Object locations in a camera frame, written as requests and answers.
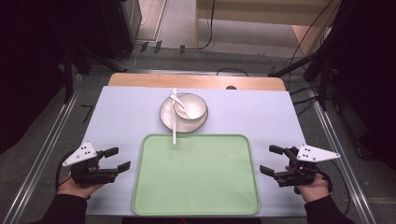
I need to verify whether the black floor cable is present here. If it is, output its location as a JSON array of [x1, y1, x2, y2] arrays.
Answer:
[[216, 67, 250, 77]]

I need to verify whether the black cabinet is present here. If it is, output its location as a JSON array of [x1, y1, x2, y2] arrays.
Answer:
[[98, 0, 143, 62]]

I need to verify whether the black bent bar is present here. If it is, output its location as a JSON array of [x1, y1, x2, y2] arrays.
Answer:
[[80, 104, 94, 124]]

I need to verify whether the white plate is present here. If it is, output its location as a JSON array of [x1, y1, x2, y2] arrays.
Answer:
[[159, 92, 209, 134]]

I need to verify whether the wooden table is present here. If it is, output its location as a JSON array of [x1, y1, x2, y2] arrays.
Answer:
[[106, 72, 287, 92]]

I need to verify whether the person's left hand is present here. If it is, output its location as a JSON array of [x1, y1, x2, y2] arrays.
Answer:
[[56, 175, 106, 201]]

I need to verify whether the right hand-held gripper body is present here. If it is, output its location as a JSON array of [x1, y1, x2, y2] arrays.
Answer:
[[274, 144, 342, 188]]

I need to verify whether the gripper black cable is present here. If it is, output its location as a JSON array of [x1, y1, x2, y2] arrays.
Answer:
[[315, 160, 351, 217], [54, 148, 78, 191]]

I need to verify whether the lavender table mat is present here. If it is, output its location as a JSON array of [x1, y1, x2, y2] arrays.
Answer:
[[81, 85, 308, 218]]

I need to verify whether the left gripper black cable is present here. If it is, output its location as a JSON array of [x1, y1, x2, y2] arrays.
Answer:
[[54, 148, 78, 191]]

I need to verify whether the person's right hand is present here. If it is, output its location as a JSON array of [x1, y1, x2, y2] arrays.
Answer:
[[284, 165, 332, 203]]

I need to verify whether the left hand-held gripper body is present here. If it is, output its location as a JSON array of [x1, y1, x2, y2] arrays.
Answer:
[[62, 142, 120, 188]]

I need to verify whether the black stand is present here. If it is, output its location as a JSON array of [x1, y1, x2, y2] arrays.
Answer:
[[61, 41, 126, 105], [267, 0, 347, 111]]

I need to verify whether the white bowl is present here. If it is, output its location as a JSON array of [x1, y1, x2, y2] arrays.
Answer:
[[173, 93, 208, 121]]

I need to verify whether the green tray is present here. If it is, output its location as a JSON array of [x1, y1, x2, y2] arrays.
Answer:
[[131, 133, 261, 217]]

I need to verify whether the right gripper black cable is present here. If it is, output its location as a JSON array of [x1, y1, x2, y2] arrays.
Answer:
[[315, 160, 351, 217]]

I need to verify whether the metal floor rail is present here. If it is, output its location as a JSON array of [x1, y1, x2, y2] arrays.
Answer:
[[2, 74, 84, 224], [307, 86, 378, 224]]

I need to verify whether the black hanging cable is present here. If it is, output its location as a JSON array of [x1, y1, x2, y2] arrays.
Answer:
[[197, 0, 217, 51]]

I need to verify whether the white spoon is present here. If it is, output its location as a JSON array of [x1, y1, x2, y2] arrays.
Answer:
[[168, 93, 194, 119]]

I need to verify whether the light wooden shelf unit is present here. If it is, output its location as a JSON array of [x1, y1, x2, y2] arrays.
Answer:
[[194, 0, 343, 58]]

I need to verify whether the white chopstick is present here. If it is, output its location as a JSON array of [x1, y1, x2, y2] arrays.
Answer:
[[172, 88, 177, 146]]

